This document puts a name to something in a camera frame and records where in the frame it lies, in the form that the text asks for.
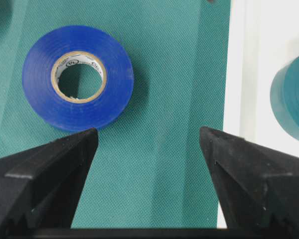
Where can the teal tape roll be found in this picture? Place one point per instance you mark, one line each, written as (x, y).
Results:
(284, 98)

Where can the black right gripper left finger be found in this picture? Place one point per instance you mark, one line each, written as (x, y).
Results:
(40, 187)

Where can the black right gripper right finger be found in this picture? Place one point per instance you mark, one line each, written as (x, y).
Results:
(257, 187)

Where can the blue tape roll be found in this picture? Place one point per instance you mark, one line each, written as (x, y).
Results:
(73, 45)

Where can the white plastic case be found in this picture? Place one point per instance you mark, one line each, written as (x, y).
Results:
(263, 38)

